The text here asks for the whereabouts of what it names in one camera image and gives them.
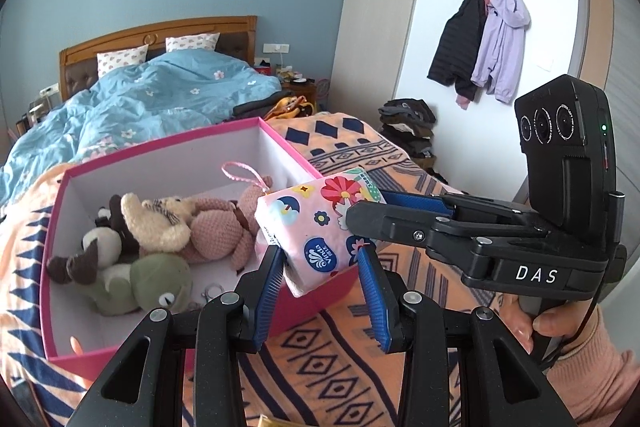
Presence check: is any pink knitted teddy bear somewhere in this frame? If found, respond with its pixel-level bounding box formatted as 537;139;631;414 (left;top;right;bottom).
178;176;272;273

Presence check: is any pink floral tissue pack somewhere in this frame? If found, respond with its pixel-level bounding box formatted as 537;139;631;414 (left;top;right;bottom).
255;167;385;298

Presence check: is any green plush dinosaur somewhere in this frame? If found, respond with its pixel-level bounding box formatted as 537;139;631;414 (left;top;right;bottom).
78;254;193;317

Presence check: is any pink satin drawstring pouch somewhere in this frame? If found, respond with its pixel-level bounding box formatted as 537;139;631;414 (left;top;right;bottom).
220;161;271;194

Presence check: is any cream plush bunny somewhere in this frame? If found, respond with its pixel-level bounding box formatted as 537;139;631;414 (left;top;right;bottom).
120;193;196;254

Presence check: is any grey brown plush donkey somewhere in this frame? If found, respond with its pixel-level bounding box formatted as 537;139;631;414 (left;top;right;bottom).
46;195;140;285

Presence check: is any yellow tissue pack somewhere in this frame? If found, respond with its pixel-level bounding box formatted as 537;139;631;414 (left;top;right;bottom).
257;415;298;427

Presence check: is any pink sleeve right forearm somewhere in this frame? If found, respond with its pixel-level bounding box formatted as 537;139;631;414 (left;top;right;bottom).
547;308;639;426

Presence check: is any right hand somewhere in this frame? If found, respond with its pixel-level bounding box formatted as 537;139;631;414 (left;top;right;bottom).
497;294;598;355

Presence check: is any pile of dark clothes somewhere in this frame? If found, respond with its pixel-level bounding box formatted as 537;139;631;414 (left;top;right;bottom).
378;98;436;158

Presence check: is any orange navy patterned blanket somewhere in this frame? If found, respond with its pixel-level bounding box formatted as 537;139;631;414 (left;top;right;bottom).
0;110;501;427

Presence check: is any pink cardboard box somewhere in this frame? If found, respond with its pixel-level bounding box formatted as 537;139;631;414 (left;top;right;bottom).
39;116;362;383

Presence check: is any black hanging jacket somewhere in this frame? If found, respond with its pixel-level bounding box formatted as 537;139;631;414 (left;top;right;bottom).
427;0;486;109

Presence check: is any lilac hanging hoodie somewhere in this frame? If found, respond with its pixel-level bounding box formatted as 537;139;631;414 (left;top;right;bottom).
471;0;532;105

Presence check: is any yellow bag on bed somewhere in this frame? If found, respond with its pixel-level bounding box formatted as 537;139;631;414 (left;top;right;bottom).
262;95;316;121

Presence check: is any wooden nightstand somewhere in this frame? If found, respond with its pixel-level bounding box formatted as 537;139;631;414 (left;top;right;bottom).
281;80;317;106

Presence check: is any blue floral duvet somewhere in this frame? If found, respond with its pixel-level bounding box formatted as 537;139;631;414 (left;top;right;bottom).
1;49;281;207

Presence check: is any right patterned pillow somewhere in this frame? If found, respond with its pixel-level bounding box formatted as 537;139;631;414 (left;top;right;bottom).
165;32;220;52

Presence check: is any patterned pillow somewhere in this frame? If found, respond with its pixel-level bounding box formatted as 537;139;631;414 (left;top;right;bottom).
96;44;149;79
165;32;220;52

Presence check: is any wooden headboard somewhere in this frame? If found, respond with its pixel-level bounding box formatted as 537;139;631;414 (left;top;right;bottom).
58;15;258;102

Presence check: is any left patterned pillow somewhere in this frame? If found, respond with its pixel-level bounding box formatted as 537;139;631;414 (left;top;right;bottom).
96;44;149;79

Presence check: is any wall switch plate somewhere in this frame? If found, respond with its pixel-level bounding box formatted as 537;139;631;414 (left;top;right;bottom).
262;43;290;54

